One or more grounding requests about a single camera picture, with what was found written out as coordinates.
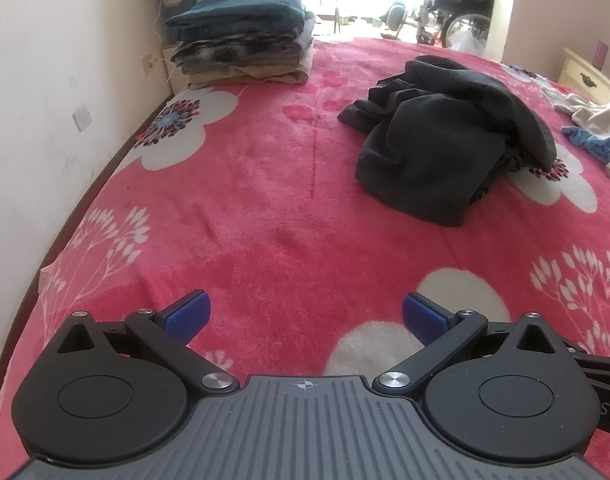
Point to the wall socket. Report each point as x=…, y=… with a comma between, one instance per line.
x=149, y=62

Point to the white bedside cabinet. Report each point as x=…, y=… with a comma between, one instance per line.
x=169, y=57

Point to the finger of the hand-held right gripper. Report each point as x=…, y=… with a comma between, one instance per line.
x=602, y=365

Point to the blue cloth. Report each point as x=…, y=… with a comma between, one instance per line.
x=595, y=142

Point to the stack of folded clothes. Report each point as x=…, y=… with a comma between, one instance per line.
x=245, y=25

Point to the dark grey pants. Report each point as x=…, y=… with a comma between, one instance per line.
x=425, y=150

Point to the cream nightstand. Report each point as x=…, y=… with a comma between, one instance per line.
x=580, y=72

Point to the pink floral blanket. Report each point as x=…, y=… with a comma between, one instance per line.
x=285, y=200

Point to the white light switch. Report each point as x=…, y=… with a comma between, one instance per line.
x=81, y=119

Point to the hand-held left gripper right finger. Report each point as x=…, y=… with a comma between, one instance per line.
x=425, y=317

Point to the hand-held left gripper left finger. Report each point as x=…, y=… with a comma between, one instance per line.
x=187, y=316

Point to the purple card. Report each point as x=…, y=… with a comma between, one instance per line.
x=600, y=52

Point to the white plastic bag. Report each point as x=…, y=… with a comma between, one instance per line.
x=467, y=40

